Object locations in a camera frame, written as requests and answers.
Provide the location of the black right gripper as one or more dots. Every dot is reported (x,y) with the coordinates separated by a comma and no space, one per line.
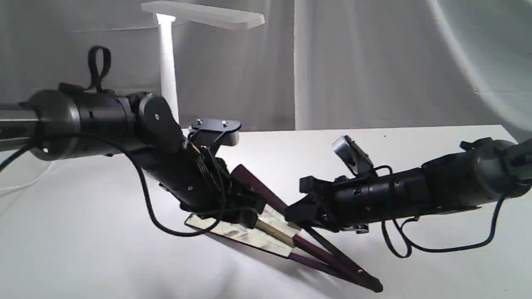
(353,202)

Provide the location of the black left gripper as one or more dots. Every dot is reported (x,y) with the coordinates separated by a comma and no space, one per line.
(184,171)

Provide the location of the painted folding paper fan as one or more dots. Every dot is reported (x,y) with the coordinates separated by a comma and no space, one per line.
(273,235)

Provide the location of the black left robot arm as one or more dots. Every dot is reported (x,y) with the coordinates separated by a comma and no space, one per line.
(68,123)

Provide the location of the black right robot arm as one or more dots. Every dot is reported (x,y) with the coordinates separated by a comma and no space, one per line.
(483,172)

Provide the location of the grey backdrop curtain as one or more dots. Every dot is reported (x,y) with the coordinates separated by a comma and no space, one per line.
(313,64)

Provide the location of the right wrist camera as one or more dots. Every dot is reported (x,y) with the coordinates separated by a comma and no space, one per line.
(356,160)

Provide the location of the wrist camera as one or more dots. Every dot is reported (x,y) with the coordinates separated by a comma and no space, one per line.
(356,160)
(214,133)

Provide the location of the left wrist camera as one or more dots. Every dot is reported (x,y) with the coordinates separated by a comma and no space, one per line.
(214,133)

